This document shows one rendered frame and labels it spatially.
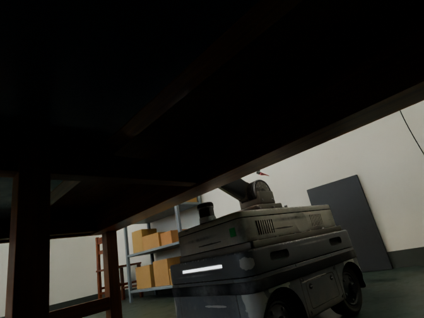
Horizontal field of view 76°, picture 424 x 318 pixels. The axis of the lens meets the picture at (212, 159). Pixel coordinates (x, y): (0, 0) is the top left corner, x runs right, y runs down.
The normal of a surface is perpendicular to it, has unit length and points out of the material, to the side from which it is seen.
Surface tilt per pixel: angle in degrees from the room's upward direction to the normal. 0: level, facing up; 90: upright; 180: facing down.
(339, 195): 90
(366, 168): 90
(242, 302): 90
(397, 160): 90
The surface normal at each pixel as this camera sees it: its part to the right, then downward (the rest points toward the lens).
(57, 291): 0.73, -0.36
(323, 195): -0.66, -0.13
